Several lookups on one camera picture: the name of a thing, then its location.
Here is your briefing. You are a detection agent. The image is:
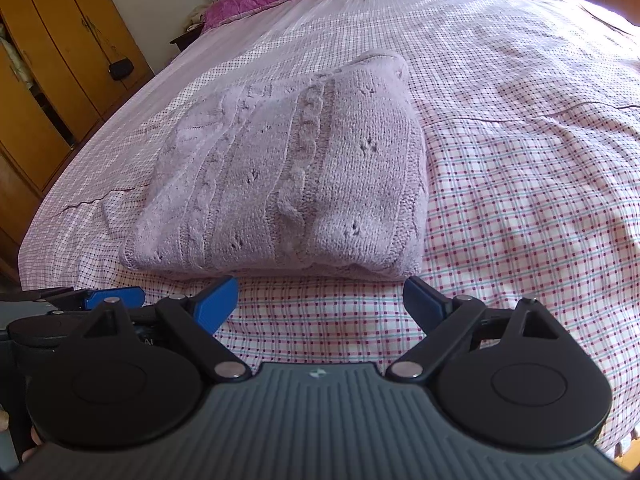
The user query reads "black power cable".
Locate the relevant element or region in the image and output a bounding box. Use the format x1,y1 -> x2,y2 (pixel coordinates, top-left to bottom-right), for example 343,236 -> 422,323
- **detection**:
529,0 -> 640,68

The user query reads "small black shoulder bag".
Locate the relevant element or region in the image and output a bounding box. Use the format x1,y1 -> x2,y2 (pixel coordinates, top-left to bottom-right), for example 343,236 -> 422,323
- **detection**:
82,15 -> 136,81

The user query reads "pink knit cardigan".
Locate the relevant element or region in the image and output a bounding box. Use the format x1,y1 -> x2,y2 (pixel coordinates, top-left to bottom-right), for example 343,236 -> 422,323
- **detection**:
120,48 -> 430,282

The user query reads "person's left hand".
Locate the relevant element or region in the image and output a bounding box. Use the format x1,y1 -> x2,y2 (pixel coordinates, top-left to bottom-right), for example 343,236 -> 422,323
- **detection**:
22,424 -> 45,465

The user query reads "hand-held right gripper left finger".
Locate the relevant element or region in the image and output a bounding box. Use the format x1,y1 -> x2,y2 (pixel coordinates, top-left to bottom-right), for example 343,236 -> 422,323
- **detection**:
75,275 -> 252,384

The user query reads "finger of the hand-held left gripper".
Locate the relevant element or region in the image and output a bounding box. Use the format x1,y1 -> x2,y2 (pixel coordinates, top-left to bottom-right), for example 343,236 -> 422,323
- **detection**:
47,285 -> 147,311

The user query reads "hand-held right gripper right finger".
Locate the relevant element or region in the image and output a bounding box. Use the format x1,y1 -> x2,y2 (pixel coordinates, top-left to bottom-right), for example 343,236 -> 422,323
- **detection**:
385,275 -> 566,382

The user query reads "dark wooden nightstand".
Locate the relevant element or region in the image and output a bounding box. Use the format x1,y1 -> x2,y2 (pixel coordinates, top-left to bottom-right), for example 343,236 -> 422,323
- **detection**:
169,30 -> 206,52

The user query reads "yellow wooden wardrobe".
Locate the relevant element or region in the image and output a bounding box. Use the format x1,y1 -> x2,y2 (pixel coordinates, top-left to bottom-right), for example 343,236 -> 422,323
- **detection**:
0,0 -> 156,282

